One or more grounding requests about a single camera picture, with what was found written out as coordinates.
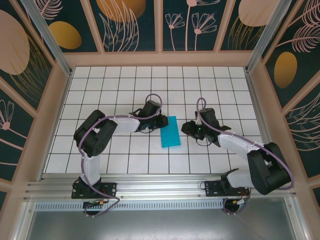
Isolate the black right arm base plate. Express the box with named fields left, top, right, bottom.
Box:
left=203, top=180, right=250, bottom=198

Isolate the aluminium corner post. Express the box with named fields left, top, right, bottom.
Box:
left=245, top=0, right=292, bottom=75
left=21, top=0, right=74, bottom=77

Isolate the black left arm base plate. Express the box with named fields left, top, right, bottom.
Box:
left=71, top=181, right=118, bottom=200

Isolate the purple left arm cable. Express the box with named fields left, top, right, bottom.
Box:
left=78, top=93, right=164, bottom=218

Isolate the slotted grey cable duct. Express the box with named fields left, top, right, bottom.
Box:
left=34, top=199, right=226, bottom=211

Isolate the blue paper sheet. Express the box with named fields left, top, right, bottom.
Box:
left=159, top=115, right=182, bottom=149

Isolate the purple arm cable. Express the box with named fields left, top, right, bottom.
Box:
left=78, top=93, right=164, bottom=218
left=196, top=97, right=294, bottom=216

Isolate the grey metal panel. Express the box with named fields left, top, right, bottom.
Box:
left=22, top=209, right=303, bottom=240

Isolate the aluminium side rail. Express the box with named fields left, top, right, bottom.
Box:
left=246, top=71, right=281, bottom=177

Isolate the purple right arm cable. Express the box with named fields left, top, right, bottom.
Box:
left=196, top=97, right=294, bottom=216

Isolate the aluminium mounting rail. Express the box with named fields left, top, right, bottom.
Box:
left=23, top=173, right=297, bottom=201

